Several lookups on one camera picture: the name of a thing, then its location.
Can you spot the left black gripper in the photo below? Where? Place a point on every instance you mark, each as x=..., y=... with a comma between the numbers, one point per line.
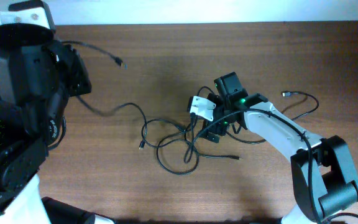
x=75, y=68

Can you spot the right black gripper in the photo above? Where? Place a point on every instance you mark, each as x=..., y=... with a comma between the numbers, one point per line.
x=214, y=130

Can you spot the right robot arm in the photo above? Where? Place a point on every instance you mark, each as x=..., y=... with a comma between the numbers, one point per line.
x=324, y=177

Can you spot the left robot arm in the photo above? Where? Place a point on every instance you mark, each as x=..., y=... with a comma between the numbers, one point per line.
x=38, y=75

